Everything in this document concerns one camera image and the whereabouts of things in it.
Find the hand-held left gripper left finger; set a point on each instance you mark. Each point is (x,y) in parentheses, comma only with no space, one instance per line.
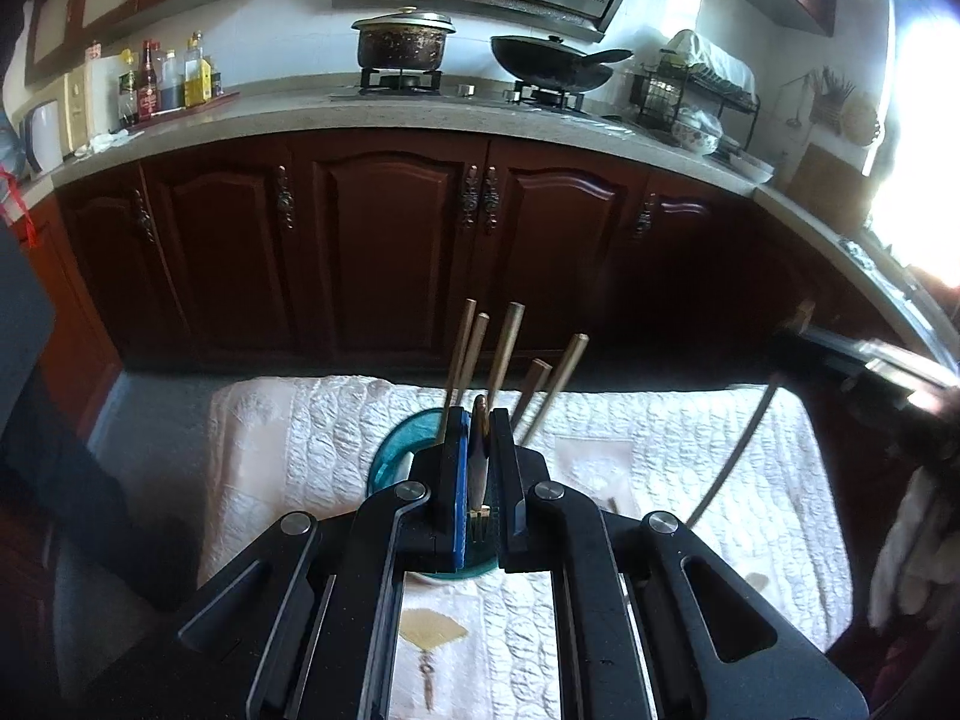
(457,495)

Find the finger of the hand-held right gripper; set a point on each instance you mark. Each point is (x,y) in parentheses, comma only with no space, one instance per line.
(814,352)

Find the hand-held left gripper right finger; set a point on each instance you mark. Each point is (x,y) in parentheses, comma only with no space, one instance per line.
(506,495)

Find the wooden chopstick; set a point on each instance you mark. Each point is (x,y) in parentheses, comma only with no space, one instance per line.
(531,388)
(555,384)
(504,352)
(459,360)
(474,352)

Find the person's right hand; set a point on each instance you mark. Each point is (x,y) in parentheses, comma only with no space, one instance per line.
(915,555)

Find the white quilted cloth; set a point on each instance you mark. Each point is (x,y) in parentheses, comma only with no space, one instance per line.
(315,450)

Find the wooden cutting board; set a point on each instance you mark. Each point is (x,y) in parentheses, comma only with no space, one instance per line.
(829,187)

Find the white shallow dish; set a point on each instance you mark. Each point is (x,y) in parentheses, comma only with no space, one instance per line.
(754,169)

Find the round woven mat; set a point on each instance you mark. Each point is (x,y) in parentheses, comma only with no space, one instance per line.
(862,118)

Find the floral ceramic bowl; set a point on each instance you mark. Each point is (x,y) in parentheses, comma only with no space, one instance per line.
(697,133)

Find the dark wooden lower cabinets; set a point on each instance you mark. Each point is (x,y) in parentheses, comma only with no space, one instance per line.
(375,240)

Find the black wok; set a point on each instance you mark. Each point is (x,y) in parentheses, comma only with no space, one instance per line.
(555,64)

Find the grey stone countertop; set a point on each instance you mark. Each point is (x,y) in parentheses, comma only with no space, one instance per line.
(300,116)

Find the gas stove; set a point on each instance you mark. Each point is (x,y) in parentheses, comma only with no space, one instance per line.
(420,86)

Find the dark cooking pot with lid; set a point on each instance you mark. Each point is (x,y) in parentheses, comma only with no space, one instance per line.
(405,45)

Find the yellow oil bottle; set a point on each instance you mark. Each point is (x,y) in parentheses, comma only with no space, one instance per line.
(198,79)

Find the dark sauce bottle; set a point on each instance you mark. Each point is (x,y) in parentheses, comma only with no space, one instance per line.
(172,90)

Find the white rag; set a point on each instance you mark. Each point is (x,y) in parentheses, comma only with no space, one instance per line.
(109,141)

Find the red label sauce bottle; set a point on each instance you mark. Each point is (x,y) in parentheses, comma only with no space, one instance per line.
(150,94)

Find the green glass bottle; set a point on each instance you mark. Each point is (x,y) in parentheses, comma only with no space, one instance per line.
(129,101)

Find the cream box appliance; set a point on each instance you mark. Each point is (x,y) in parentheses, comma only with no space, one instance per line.
(86,109)

